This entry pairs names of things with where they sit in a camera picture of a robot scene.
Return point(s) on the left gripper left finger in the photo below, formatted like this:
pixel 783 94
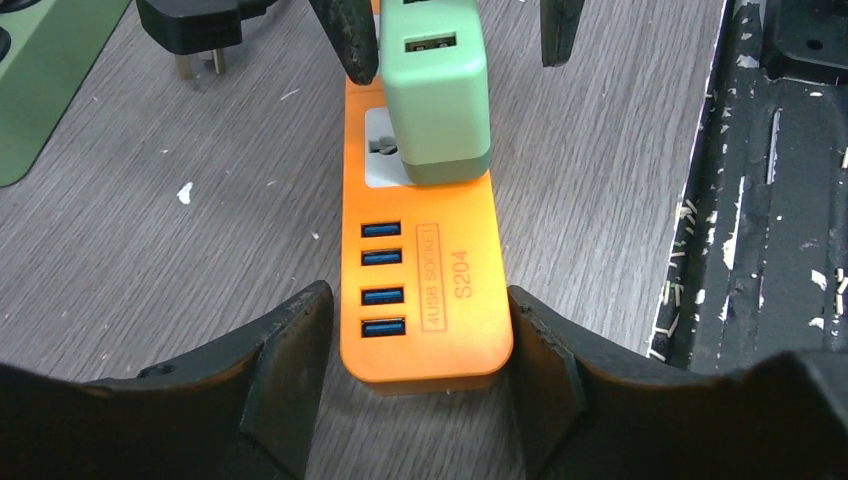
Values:
pixel 242 406

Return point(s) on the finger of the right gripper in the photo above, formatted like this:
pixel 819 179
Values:
pixel 559 23
pixel 349 26

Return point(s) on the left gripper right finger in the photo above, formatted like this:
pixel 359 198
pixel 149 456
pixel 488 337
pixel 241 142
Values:
pixel 588 408

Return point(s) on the green adapter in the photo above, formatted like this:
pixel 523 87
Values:
pixel 434 69

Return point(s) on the orange power strip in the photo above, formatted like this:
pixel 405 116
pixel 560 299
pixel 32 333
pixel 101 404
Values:
pixel 423 297

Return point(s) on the green power strip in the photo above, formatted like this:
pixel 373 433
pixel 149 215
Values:
pixel 47 49

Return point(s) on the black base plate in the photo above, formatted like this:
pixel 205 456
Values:
pixel 759 260

